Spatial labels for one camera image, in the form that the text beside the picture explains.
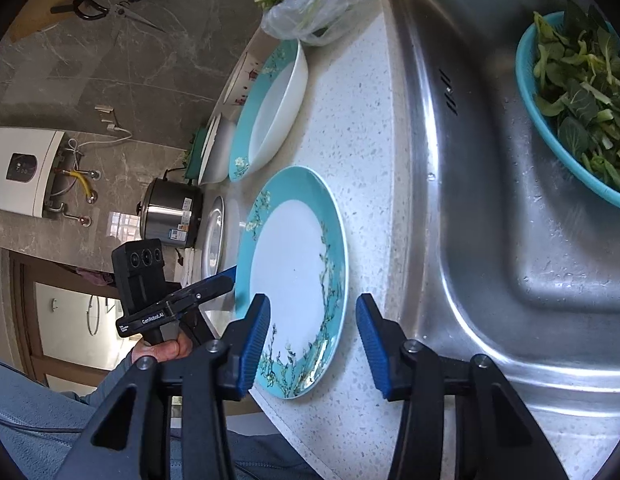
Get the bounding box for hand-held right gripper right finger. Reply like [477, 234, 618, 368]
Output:
[356, 294, 571, 480]

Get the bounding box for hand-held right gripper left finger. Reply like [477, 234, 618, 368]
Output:
[55, 294, 272, 480]

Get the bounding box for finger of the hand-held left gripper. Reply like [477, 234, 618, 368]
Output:
[165, 266, 237, 312]
[189, 304, 226, 343]

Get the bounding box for teal floral plate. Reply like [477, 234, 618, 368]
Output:
[234, 166, 349, 400]

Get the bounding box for person's left forearm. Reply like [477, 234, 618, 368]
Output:
[0, 355, 138, 480]

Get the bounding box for person's left hand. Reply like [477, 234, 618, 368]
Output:
[131, 337, 194, 364]

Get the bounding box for stainless steel plate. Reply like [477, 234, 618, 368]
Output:
[200, 196, 227, 285]

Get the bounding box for plain white plate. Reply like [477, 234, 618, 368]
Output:
[221, 200, 243, 273]

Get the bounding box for stainless steel rice cooker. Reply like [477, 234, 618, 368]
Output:
[136, 177, 205, 250]

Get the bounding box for wooden door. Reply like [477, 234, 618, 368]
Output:
[10, 250, 136, 386]

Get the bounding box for metal water pipes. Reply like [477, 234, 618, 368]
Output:
[44, 199, 92, 227]

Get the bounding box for grey-blue clothing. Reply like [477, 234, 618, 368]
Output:
[170, 427, 318, 480]

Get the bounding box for green bowl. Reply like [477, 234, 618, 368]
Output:
[182, 127, 211, 178]

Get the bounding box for white oval dish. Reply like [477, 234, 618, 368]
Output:
[197, 115, 237, 185]

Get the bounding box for teal floral deep dish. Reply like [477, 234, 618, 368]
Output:
[228, 39, 309, 183]

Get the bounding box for white water heater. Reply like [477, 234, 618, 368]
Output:
[0, 127, 66, 218]

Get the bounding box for stainless steel sink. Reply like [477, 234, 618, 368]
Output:
[387, 0, 620, 480]

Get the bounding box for clear plastic bag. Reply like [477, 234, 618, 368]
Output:
[261, 0, 391, 47]

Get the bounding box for blue colander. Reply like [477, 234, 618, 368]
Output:
[516, 10, 620, 212]

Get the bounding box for loose leafy greens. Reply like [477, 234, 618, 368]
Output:
[532, 0, 620, 196]

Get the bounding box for yellow hose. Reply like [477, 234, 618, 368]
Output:
[65, 170, 98, 204]

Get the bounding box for white power cable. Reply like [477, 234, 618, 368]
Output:
[65, 127, 133, 155]

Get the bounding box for white wall outlet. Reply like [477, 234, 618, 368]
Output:
[94, 105, 119, 131]

